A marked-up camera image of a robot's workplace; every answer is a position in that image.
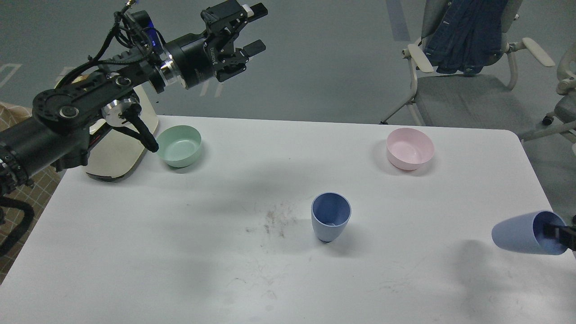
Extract cream toaster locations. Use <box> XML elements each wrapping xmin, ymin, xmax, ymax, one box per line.
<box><xmin>80</xmin><ymin>85</ymin><xmax>159</xmax><ymax>182</ymax></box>

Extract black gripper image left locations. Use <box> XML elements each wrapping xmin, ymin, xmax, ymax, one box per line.
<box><xmin>162</xmin><ymin>2</ymin><xmax>268</xmax><ymax>90</ymax></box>

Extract green bowl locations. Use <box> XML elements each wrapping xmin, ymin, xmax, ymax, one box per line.
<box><xmin>156</xmin><ymin>125</ymin><xmax>203</xmax><ymax>168</ymax></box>

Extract grey office chair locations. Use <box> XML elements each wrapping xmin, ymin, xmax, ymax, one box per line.
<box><xmin>381</xmin><ymin>0</ymin><xmax>555</xmax><ymax>133</ymax></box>

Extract right-side gripper finger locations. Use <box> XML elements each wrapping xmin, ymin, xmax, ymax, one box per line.
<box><xmin>543</xmin><ymin>223</ymin><xmax>576</xmax><ymax>251</ymax></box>

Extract blue cup image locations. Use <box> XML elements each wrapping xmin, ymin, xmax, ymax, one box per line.
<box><xmin>311</xmin><ymin>192</ymin><xmax>352</xmax><ymax>243</ymax></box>
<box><xmin>491</xmin><ymin>211</ymin><xmax>568</xmax><ymax>256</ymax></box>

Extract checkered brown cloth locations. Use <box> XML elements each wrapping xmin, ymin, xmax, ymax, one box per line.
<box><xmin>0</xmin><ymin>102</ymin><xmax>61</xmax><ymax>283</ymax></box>

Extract pink bowl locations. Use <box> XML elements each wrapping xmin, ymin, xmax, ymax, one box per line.
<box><xmin>386</xmin><ymin>127</ymin><xmax>435</xmax><ymax>171</ymax></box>

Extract blue denim jacket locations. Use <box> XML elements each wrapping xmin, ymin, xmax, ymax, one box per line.
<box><xmin>423</xmin><ymin>0</ymin><xmax>508</xmax><ymax>76</ymax></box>

